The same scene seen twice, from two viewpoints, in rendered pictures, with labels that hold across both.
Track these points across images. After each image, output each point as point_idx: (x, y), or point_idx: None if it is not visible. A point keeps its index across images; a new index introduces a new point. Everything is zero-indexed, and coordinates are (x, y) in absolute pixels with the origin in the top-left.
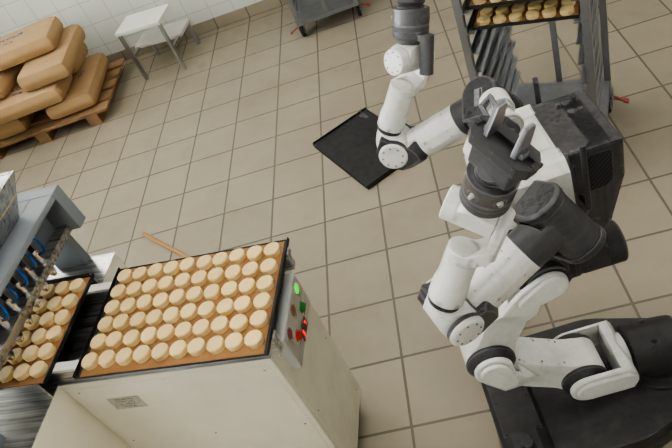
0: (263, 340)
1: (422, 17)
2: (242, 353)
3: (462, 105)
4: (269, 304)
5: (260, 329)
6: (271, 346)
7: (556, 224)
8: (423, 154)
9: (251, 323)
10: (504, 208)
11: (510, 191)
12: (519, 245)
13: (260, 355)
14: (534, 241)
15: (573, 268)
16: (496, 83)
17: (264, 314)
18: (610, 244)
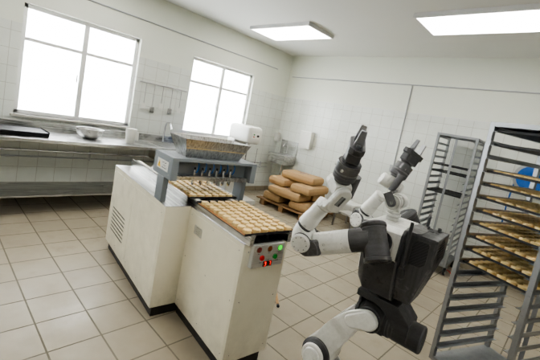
0: (248, 233)
1: (405, 168)
2: (239, 231)
3: None
4: (264, 231)
5: (252, 232)
6: (248, 239)
7: (369, 231)
8: None
9: (252, 228)
10: (343, 177)
11: (348, 166)
12: (349, 230)
13: (242, 234)
14: (355, 232)
15: (384, 324)
16: (415, 213)
17: (259, 230)
18: (412, 330)
